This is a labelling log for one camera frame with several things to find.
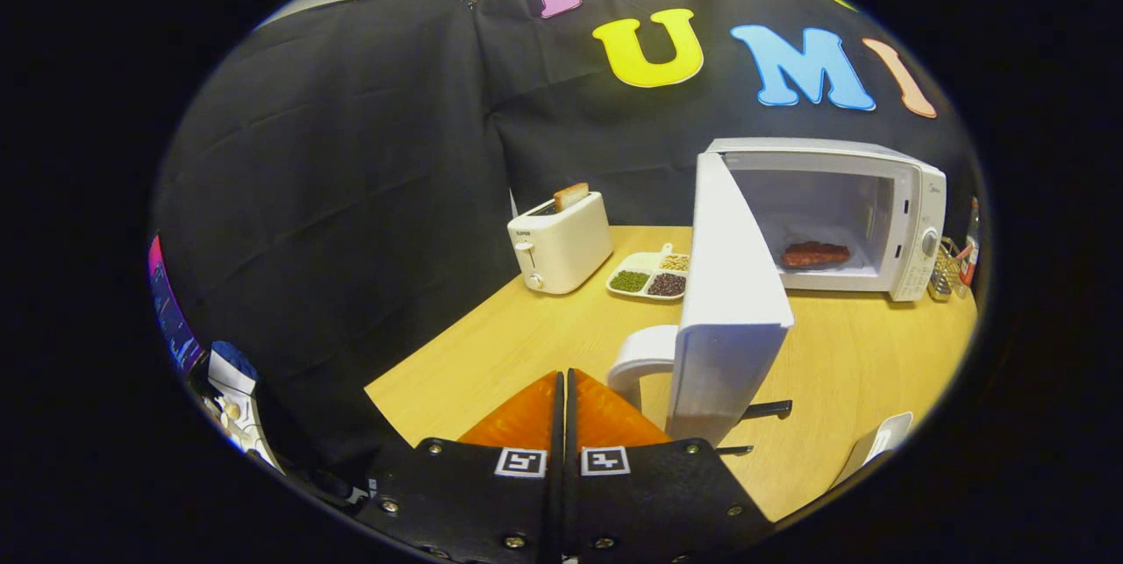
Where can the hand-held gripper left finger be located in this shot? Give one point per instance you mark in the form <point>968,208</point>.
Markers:
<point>553,511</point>

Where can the toasted bread slice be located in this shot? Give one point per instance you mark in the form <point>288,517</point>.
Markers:
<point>572,196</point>

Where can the small white ribbed tray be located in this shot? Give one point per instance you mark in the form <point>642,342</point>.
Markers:
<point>882,441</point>

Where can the colourful display screen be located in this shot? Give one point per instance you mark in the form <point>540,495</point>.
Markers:
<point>171,318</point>

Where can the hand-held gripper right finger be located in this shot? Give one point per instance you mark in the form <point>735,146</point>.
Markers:
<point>575,511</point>

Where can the brown grilled meat piece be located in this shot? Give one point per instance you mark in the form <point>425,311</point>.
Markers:
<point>816,254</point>

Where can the white bread toaster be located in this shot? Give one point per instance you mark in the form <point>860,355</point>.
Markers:
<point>566,248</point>

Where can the white toaster oven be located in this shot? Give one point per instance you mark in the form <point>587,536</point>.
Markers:
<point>728,283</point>

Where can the white divided bean dish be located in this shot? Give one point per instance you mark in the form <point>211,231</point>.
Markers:
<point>645,263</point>

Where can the blue and white object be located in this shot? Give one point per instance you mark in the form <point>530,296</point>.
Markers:
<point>232,362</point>

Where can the clear plastic water bottle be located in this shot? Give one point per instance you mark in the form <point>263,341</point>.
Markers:
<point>970,231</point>

